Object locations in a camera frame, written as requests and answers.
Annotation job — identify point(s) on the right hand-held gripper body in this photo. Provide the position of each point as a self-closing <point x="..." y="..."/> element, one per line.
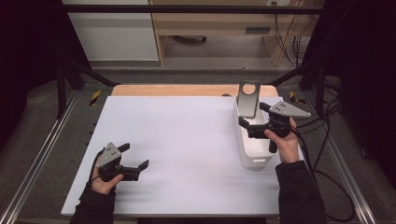
<point x="280" y="124"/>

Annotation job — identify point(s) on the white board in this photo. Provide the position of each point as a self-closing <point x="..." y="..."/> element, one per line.
<point x="174" y="130"/>

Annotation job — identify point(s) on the white plastic bin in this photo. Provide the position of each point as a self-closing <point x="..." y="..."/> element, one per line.
<point x="255" y="152"/>

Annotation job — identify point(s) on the yellow black tape strip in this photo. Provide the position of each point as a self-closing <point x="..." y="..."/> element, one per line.
<point x="293" y="98"/>
<point x="95" y="97"/>

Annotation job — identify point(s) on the dark metal bracket plate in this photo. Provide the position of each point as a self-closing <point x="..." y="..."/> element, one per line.
<point x="248" y="105"/>

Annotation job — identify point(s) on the grey desk label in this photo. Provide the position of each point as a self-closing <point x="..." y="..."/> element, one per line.
<point x="257" y="30"/>

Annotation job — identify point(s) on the wooden desk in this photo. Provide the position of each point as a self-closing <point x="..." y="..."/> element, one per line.
<point x="218" y="25"/>

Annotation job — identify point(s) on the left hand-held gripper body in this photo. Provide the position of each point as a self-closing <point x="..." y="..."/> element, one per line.
<point x="109" y="155"/>

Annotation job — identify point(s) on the black horizontal bar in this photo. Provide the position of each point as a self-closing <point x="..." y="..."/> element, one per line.
<point x="186" y="9"/>

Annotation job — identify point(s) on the black metal frame stand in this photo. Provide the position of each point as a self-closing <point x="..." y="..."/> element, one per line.
<point x="62" y="93"/>
<point x="319" y="90"/>

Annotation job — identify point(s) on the aluminium rail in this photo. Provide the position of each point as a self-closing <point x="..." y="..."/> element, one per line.
<point x="40" y="155"/>
<point x="348" y="174"/>

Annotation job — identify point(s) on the wooden table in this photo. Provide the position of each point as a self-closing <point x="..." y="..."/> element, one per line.
<point x="186" y="90"/>

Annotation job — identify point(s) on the black object under desk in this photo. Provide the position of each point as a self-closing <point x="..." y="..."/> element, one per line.
<point x="190" y="39"/>

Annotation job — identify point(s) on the person's left hand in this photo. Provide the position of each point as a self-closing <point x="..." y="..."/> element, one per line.
<point x="104" y="186"/>

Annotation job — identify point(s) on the black curtain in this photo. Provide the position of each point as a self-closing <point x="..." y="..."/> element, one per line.
<point x="367" y="77"/>
<point x="28" y="62"/>

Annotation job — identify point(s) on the person's right hand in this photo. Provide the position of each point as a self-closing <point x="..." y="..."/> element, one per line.
<point x="288" y="147"/>

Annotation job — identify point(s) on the white cabinet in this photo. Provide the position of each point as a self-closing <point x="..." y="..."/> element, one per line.
<point x="115" y="37"/>

